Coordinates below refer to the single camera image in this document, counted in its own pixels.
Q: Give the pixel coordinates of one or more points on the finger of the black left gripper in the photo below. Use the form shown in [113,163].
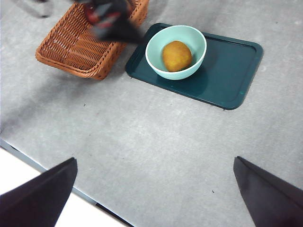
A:
[123,34]

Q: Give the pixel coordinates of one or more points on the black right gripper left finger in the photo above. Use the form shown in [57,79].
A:
[35,201]

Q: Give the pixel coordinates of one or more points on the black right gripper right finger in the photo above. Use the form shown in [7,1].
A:
[272,201]

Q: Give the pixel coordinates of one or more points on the teal ribbed bowl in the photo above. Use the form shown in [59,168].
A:
[154,59]

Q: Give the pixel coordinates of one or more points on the brown kiwifruit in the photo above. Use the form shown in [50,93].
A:
[177,56]

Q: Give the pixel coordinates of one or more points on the bright red apple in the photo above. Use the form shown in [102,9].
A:
[106,20]

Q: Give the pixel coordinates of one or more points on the brown wicker basket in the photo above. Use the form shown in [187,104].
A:
[71,52]

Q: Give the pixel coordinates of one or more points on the dark rectangular tray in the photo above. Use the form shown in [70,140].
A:
[225,71]

